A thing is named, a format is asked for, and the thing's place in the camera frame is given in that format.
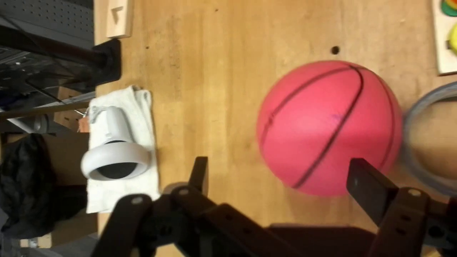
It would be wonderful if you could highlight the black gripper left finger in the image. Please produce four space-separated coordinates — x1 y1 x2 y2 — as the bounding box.
90 155 297 257

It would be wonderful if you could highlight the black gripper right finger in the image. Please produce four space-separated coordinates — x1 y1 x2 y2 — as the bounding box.
346 157 457 257

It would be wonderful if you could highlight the pink basketball-pattern ball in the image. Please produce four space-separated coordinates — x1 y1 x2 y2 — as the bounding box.
256 58 406 198

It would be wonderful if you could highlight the grey tape roll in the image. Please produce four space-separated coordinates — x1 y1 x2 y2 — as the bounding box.
400 80 457 197

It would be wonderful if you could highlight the white VR controller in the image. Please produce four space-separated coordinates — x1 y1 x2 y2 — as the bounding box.
79 104 155 182

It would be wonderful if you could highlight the white folded cloth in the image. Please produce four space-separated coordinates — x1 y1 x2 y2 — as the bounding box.
85 84 162 215

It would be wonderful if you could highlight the black bag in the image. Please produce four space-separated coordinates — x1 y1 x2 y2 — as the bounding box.
0 132 62 240

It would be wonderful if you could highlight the yellow-green stacking ring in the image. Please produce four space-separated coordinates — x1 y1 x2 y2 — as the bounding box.
446 23 457 57

